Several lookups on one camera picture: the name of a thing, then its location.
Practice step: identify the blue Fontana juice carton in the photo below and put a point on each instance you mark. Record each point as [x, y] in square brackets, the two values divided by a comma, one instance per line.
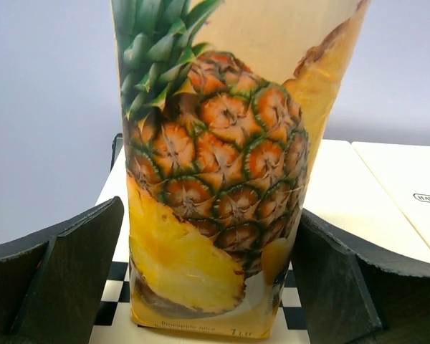
[224, 105]

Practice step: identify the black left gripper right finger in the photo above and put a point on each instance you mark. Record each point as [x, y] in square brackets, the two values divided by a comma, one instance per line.
[354, 291]

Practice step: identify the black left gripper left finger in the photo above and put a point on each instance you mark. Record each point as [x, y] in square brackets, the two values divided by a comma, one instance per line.
[52, 280]

